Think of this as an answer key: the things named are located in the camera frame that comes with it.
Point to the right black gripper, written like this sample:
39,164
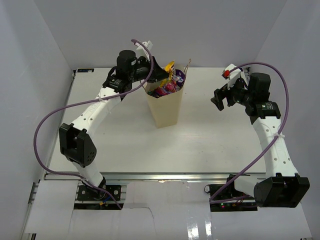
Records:
221,94

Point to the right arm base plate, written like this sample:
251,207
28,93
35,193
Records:
228,193

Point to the aluminium frame rail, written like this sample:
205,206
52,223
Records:
160,176

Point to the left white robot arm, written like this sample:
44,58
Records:
75,139

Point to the yellow snack pack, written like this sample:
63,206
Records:
169,68

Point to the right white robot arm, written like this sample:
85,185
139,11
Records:
282,186

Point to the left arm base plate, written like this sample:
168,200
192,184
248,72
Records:
86,193

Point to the purple pink gummy bag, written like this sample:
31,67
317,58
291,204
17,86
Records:
175,85

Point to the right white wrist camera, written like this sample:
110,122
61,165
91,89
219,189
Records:
231,74

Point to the left blue table label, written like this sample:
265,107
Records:
85,70

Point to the beige paper bag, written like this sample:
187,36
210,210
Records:
165,110

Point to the dark blue snack bag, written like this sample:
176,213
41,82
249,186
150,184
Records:
155,94

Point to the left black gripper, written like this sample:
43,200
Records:
157,73

